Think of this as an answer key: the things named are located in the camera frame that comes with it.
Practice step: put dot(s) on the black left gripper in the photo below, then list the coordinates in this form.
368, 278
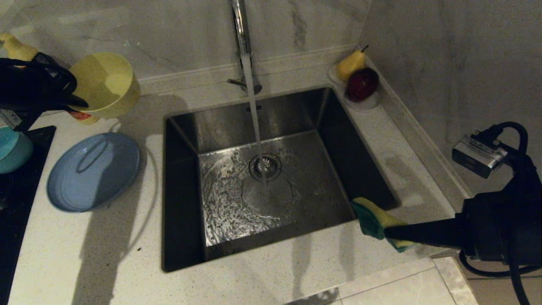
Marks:
29, 89

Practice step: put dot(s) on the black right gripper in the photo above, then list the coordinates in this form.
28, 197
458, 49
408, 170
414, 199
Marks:
504, 228

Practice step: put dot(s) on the yellow plastic bowl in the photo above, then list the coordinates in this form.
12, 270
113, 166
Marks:
108, 84

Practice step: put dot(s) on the yellow sponge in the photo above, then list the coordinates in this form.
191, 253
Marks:
372, 220

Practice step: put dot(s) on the orange-label dish soap bottle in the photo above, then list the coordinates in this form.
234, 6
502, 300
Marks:
17, 48

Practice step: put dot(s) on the teal plastic bowl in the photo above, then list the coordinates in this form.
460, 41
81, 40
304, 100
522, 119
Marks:
12, 152

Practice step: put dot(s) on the chrome faucet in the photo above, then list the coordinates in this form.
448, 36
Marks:
240, 29

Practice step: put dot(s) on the stainless steel sink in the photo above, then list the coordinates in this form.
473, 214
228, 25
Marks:
228, 127

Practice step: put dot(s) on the metal sink drain strainer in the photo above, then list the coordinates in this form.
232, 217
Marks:
271, 167

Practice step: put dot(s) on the light blue plate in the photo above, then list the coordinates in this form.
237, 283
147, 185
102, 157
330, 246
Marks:
93, 173

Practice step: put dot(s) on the black induction cooktop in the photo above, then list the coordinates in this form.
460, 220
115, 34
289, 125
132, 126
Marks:
17, 212

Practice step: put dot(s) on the white fruit dish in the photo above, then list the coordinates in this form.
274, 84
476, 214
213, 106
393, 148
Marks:
365, 106

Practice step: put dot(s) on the dark red apple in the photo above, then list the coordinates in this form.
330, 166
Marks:
362, 84

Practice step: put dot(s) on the yellow pear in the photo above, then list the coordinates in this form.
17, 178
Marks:
350, 66

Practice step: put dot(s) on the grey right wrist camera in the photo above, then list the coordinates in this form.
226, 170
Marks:
476, 156

